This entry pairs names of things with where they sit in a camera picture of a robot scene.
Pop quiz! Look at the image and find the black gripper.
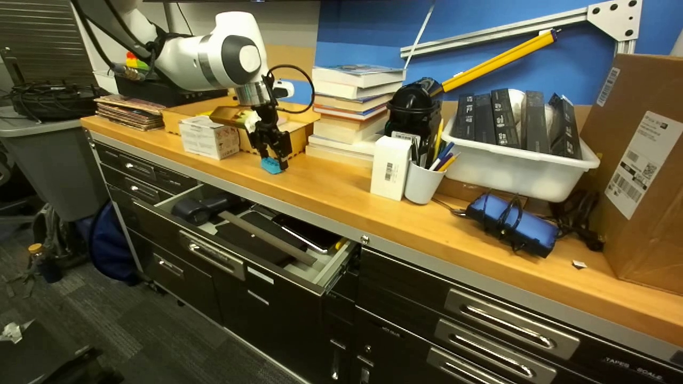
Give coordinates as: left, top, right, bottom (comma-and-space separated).
240, 99, 297, 173

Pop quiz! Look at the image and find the small blue toy block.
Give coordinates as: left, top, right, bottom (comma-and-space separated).
258, 155, 291, 177

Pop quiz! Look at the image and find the open grey cabinet drawer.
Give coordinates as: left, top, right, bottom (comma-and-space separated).
151, 179, 359, 298

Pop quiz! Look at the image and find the black drawer cabinet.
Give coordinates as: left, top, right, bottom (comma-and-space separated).
89, 136, 683, 384

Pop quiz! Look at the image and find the flat wooden tray box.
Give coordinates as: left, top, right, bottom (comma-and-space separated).
160, 93, 323, 155

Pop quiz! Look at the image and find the large white book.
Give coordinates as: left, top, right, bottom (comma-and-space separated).
304, 134, 380, 161

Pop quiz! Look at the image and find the white printed paper box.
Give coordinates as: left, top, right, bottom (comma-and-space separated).
177, 114, 243, 163

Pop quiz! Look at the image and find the tan thick book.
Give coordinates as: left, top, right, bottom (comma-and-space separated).
312, 114, 391, 147

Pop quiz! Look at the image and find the red edged book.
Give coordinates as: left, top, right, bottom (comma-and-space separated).
313, 104, 391, 123

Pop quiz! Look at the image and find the grey flat bar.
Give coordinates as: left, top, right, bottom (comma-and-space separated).
215, 206, 320, 269

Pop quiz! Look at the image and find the brown cover book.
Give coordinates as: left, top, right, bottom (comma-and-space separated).
312, 91, 395, 115

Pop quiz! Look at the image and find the black flat tablet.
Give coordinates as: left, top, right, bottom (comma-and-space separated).
271, 212, 345, 255

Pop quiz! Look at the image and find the dark pouch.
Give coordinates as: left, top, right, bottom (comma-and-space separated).
168, 193, 235, 227

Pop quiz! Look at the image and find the stack of books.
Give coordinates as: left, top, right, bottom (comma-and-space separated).
309, 63, 406, 102

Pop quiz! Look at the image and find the small white upright box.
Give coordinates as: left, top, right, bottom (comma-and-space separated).
367, 134, 417, 202

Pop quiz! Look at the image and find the black label printer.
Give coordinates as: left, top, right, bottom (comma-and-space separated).
381, 74, 446, 165

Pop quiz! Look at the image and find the stack of brown papers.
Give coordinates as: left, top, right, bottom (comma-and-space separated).
92, 93, 171, 132

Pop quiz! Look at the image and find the white pen cup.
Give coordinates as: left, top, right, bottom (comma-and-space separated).
401, 157, 450, 206

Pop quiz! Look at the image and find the colourful small toy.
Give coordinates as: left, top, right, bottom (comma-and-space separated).
121, 49, 154, 77

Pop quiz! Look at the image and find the blue pen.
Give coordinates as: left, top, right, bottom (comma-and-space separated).
430, 139, 458, 173

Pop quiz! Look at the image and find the thin white rod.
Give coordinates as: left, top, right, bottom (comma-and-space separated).
401, 3, 437, 74

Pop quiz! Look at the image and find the blue bag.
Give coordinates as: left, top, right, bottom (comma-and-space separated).
85, 201, 142, 287

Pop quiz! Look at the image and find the black flat box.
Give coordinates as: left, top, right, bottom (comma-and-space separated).
547, 91, 586, 161
520, 90, 555, 155
488, 88, 529, 149
450, 91, 494, 142

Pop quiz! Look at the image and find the grey plastic tote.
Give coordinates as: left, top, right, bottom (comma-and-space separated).
0, 104, 111, 223

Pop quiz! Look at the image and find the yellow bar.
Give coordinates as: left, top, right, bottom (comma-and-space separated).
439, 28, 560, 95

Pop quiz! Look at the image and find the white plastic bin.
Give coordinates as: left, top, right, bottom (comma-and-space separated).
439, 118, 602, 204

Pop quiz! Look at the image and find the crumpled white paper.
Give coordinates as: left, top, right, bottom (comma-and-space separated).
0, 319, 33, 347

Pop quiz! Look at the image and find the brown cardboard shipping box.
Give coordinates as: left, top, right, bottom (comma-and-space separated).
577, 51, 683, 298

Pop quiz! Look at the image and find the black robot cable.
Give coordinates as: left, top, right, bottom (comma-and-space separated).
264, 61, 317, 118

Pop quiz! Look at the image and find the black cable coil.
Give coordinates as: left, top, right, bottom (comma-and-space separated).
7, 82, 102, 123

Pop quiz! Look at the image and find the blue wall panel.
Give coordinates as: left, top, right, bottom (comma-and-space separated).
313, 0, 683, 108

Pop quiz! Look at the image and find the aluminium bracket rail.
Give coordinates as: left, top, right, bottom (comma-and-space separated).
396, 0, 645, 61

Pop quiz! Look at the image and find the black loose cable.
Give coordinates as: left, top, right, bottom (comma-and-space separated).
553, 185, 608, 255

